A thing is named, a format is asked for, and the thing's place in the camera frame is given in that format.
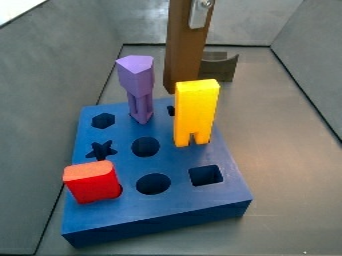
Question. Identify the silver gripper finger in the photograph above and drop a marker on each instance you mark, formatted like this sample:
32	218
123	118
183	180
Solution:
199	9

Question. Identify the brown arch block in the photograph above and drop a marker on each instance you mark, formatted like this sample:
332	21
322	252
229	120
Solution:
184	44

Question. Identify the dark grey curved fixture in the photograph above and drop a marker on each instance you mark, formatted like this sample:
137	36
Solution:
217	66

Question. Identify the yellow slotted block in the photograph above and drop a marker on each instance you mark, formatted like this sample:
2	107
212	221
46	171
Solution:
195	106

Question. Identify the blue shape sorter base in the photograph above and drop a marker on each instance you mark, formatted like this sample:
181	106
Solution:
175	186

